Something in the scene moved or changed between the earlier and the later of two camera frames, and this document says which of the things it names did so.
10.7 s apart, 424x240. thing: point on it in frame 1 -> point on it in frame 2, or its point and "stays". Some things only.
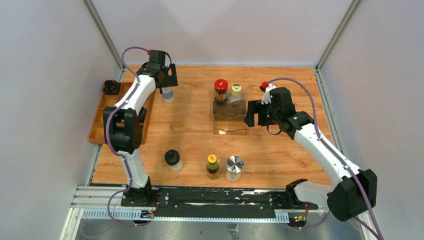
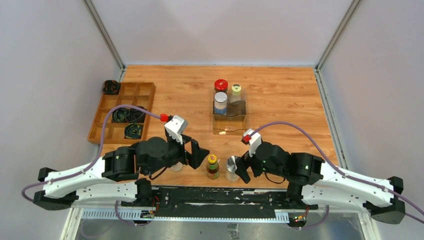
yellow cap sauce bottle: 212,167 stays
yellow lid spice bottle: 236,93 stays
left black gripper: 170,80 -> 199,153
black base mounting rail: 234,202 stays
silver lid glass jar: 234,165 stays
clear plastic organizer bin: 230,118 stays
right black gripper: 256,107 -> 243,165
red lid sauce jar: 221,86 stays
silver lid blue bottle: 167,95 -> 220,100
